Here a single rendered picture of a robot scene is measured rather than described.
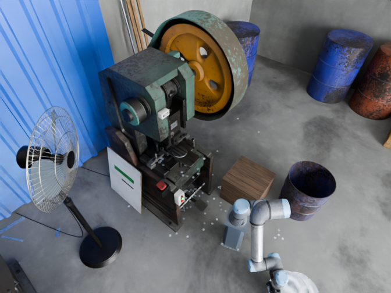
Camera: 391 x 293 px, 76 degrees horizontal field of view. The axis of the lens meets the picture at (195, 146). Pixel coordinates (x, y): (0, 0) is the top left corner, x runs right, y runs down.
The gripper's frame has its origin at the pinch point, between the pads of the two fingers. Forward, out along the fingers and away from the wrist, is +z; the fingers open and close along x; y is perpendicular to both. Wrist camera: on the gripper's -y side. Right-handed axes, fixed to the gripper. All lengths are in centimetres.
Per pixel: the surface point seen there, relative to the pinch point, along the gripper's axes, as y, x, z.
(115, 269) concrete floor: -8, -127, 35
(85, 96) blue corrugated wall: -147, -186, -46
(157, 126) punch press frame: -69, -89, -86
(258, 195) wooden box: -77, -4, 0
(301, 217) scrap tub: -74, 42, 26
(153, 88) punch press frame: -75, -89, -112
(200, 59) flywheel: -120, -65, -109
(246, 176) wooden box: -98, -15, 0
